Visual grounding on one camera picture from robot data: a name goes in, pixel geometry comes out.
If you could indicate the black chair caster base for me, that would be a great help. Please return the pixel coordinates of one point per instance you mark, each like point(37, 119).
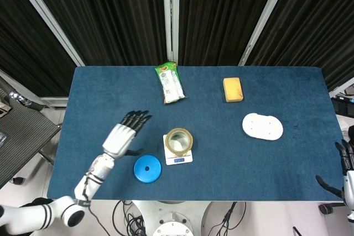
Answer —
point(329, 207)

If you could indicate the black curtain panel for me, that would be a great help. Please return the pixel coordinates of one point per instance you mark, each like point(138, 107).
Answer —
point(110, 17)
point(25, 53)
point(221, 17)
point(318, 26)

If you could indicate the white digital scale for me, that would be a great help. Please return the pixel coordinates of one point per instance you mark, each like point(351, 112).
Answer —
point(179, 160)

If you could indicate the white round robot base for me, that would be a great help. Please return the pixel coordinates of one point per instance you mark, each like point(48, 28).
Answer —
point(172, 222)

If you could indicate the white upright frame post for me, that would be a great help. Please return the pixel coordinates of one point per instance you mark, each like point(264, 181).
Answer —
point(171, 17)

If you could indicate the green white snack bag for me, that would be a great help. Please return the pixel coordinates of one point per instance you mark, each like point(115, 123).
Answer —
point(171, 86)

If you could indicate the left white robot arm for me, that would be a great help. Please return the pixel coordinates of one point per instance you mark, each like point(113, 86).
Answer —
point(94, 178)

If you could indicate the blue table cloth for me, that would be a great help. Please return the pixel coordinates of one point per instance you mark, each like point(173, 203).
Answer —
point(221, 169)

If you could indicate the white oval plastic board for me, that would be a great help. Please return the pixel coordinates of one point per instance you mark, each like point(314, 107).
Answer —
point(262, 126)

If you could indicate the yellow sponge block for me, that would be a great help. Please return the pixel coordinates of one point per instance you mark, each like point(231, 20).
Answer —
point(233, 89)

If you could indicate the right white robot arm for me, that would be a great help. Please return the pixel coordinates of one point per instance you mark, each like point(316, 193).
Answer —
point(350, 216)

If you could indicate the white slanted frame post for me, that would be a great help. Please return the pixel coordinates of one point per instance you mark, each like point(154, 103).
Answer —
point(265, 17)
point(47, 17)

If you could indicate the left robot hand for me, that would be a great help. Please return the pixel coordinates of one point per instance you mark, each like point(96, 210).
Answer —
point(119, 139)

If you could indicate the black equipment box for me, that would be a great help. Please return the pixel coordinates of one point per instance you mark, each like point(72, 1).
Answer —
point(343, 107)

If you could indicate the blue disc with hole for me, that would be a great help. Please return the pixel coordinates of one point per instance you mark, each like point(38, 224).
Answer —
point(153, 173)

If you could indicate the yellow packing tape roll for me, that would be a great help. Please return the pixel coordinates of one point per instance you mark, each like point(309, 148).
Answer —
point(189, 143)

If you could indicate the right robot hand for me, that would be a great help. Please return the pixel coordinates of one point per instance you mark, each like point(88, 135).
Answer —
point(349, 186)

